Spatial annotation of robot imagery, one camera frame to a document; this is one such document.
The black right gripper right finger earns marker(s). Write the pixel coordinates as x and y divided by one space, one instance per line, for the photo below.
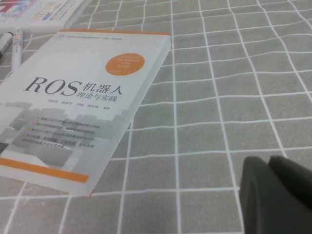
292 178

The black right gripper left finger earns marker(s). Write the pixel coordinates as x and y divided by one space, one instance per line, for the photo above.
263 207

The white marker with black cap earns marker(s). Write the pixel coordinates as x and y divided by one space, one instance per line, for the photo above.
5 42

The white PAINT marker pen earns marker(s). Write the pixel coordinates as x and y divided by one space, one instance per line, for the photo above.
16 48

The grey white-checked tablecloth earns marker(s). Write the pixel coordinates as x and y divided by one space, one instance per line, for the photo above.
219 97

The white ROS textbook orange stripes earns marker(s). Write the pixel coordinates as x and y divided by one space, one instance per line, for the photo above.
73 109

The white HEEC conference magazine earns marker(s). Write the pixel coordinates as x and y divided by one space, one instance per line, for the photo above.
36 12

